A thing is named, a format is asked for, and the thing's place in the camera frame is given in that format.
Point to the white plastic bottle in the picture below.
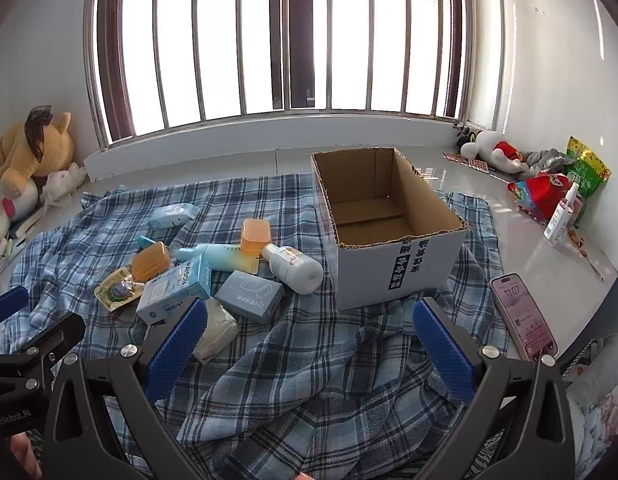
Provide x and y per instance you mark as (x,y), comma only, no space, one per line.
(296,270)

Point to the window with metal bars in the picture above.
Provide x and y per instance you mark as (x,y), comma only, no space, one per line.
(304,35)

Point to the beige cardboard strip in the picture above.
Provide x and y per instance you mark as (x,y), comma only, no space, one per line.
(21,228)

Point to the white and pink plush toy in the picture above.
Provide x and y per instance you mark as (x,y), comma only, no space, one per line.
(4,215)

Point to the black plush toy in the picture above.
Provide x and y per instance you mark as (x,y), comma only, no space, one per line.
(463,133)

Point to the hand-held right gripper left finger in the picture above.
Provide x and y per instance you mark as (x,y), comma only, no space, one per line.
(178,342)

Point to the white spray bottle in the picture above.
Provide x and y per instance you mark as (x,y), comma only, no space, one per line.
(559,220)

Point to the small white plush toy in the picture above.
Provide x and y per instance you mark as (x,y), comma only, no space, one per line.
(64,180)

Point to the light blue wet wipes pack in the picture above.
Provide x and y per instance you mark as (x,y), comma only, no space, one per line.
(171,216)

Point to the white cardboard box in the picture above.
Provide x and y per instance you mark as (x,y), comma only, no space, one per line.
(369,270)

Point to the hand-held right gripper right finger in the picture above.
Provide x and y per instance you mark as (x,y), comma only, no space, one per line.
(441,352)

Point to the red snack bag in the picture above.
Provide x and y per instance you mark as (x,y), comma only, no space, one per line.
(544,187)

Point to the pink smartphone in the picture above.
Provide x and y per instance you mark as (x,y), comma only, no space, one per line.
(521,315)

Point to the green snack bag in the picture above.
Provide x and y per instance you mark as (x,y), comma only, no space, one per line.
(589,170)

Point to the blue and white carton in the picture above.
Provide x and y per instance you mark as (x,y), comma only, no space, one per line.
(169,295)

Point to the grey plush toy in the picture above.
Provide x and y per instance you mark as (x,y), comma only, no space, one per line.
(546,160)

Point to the cream white packet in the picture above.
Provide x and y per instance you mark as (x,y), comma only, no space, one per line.
(219,327)

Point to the blue plaid blanket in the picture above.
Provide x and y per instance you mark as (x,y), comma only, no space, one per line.
(299,360)

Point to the printed white cloth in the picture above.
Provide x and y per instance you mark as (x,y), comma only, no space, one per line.
(601,400)

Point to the person's left hand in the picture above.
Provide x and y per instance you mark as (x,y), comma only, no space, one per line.
(23,456)

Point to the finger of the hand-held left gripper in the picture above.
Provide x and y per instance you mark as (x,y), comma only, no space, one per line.
(49,337)
(9,304)

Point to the teal tube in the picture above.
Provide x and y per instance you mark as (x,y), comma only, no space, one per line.
(146,242)

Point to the grey blue carton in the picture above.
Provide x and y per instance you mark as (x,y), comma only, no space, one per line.
(249,297)

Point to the white and red plush toy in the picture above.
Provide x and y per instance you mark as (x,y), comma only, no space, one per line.
(481,145)

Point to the light blue bottle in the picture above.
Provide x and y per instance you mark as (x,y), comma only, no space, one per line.
(209,254)

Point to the orange plastic soap box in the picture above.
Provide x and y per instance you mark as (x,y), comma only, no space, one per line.
(255,236)
(150,261)

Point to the yellow plush toy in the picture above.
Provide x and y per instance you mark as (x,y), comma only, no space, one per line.
(24,160)

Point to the red pill blister strip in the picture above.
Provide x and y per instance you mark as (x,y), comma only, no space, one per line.
(477,165)
(454,156)

